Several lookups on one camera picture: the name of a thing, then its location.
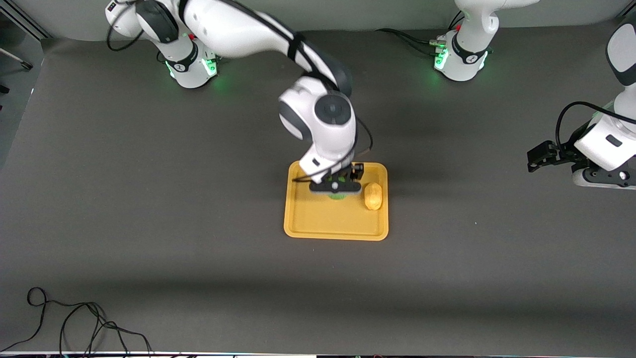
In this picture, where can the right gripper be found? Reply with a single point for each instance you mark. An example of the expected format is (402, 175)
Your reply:
(345, 175)

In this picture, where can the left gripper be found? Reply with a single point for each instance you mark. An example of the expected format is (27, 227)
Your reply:
(565, 153)

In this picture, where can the yellow-brown potato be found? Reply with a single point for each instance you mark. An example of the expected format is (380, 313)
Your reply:
(373, 196)

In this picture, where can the green apple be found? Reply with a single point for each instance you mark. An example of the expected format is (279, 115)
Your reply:
(338, 196)

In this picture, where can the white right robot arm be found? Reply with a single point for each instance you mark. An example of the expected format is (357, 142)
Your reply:
(238, 35)

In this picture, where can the yellow plastic tray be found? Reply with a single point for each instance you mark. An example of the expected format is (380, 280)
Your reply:
(328, 219)

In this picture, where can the grey metal bar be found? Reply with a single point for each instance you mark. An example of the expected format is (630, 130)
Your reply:
(20, 59)

